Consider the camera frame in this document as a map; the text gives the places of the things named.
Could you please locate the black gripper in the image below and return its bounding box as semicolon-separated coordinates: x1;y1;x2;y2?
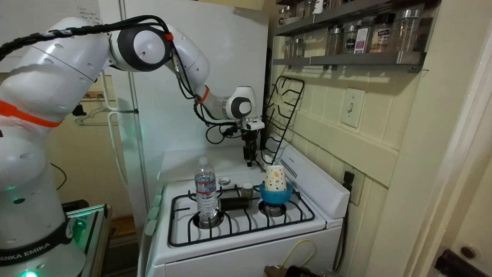
242;118;265;166

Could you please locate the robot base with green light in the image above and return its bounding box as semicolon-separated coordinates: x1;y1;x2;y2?
0;126;93;277

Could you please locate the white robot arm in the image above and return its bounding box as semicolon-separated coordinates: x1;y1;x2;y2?
0;15;264;163

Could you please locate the small spice shaker jar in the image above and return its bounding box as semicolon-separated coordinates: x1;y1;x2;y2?
242;183;254;198

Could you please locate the white patterned paper cup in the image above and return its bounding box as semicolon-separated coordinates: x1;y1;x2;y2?
265;164;287;190

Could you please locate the blue bowl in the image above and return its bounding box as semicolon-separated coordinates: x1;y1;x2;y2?
259;183;294;204

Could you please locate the clear plastic water bottle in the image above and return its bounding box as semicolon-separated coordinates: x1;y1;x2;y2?
196;157;219;227

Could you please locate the black stove grate on burners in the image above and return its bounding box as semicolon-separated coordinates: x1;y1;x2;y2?
168;186;317;246

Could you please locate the white gas stove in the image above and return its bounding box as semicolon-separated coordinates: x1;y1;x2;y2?
138;144;350;277

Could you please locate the black leaning stove grate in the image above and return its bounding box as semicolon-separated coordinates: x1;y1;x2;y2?
256;75;307;164

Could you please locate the white refrigerator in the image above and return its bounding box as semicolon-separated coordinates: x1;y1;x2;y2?
99;0;270;218

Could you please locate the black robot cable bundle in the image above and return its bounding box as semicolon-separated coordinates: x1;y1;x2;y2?
0;13;244;146

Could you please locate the white wall outlet plate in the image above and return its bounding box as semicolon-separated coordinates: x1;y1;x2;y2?
342;89;365;127

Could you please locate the grey wall spice rack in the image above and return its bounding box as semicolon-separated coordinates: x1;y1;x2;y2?
274;0;442;70

